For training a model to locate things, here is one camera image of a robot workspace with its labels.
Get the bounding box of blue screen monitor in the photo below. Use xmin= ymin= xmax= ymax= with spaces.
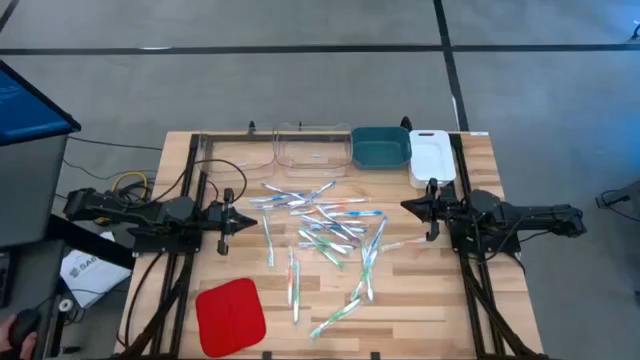
xmin=0 ymin=59 xmax=82 ymax=147

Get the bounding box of black floor cable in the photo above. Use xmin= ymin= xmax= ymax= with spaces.
xmin=67 ymin=134 xmax=165 ymax=152

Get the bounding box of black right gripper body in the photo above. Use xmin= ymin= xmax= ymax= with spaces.
xmin=423 ymin=177 xmax=464 ymax=243

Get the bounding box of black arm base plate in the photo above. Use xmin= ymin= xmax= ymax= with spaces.
xmin=448 ymin=214 xmax=522 ymax=255
xmin=130 ymin=227 xmax=204 ymax=256

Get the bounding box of red cloth mat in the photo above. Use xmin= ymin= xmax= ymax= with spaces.
xmin=194 ymin=277 xmax=268 ymax=359

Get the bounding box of clear plastic bin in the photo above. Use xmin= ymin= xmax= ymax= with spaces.
xmin=197 ymin=130 xmax=278 ymax=176
xmin=274 ymin=122 xmax=353 ymax=179

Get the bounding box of teal plastic bin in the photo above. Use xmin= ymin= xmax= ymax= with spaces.
xmin=350 ymin=126 xmax=412 ymax=171

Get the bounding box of white printed box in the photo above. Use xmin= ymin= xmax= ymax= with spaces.
xmin=59 ymin=231 xmax=133 ymax=309

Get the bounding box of white plastic bin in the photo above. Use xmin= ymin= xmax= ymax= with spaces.
xmin=408 ymin=129 xmax=458 ymax=190

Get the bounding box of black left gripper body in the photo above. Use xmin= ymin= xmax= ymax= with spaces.
xmin=206 ymin=187 xmax=236 ymax=256

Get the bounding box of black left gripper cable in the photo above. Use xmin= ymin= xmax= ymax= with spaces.
xmin=149 ymin=158 xmax=250 ymax=206

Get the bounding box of person's hand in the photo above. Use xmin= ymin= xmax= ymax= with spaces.
xmin=0 ymin=314 xmax=39 ymax=360

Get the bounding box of black computer mouse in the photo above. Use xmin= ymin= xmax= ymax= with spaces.
xmin=9 ymin=308 xmax=43 ymax=351

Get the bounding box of green toothbrush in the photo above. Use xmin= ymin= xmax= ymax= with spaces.
xmin=261 ymin=210 xmax=276 ymax=268
xmin=292 ymin=259 xmax=302 ymax=326
xmin=349 ymin=239 xmax=372 ymax=303
xmin=303 ymin=230 xmax=352 ymax=255
xmin=298 ymin=228 xmax=346 ymax=270
xmin=309 ymin=298 xmax=363 ymax=342

